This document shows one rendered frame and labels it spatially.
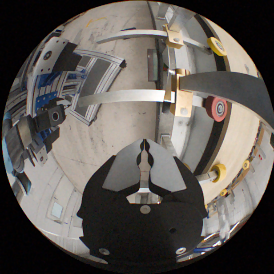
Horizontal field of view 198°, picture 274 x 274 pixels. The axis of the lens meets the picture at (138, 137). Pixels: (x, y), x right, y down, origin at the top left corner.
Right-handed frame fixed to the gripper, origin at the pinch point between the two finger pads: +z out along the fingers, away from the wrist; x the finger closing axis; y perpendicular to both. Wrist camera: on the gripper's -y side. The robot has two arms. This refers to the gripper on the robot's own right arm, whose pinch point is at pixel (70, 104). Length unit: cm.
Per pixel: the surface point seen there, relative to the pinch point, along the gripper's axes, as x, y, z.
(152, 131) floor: 52, -40, 83
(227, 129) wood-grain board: 6, -56, -7
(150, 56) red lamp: -17.9, -30.1, 12.5
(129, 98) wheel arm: 0.6, -23.3, -3.3
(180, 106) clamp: 1.9, -36.3, -4.4
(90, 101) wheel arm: 0.2, -11.9, -3.3
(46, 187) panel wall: 167, 231, -15
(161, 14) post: -54, -37, 6
